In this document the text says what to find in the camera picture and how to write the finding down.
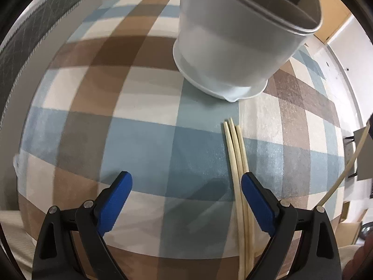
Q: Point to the flat cardboard box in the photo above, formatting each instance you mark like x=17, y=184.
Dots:
x=349, y=230

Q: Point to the cream cloth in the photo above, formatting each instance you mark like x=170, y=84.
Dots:
x=14, y=239

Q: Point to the wooden chopstick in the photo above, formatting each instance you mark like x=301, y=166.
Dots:
x=236, y=151
x=351, y=163
x=242, y=151
x=230, y=151

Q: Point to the white utensil holder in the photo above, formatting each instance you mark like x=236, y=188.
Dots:
x=233, y=49

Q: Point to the grey bed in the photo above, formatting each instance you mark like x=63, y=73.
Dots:
x=17, y=40

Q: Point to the grey nightstand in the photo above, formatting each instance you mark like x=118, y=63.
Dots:
x=364, y=163

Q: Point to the plaid tablecloth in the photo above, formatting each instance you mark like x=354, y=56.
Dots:
x=145, y=122

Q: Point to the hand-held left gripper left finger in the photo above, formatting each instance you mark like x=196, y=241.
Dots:
x=116, y=201

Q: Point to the wooden door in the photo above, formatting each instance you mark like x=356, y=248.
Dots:
x=332, y=20

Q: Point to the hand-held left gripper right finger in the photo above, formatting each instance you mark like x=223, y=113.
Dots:
x=258, y=201

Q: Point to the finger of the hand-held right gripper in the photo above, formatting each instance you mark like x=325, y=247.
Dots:
x=370, y=124

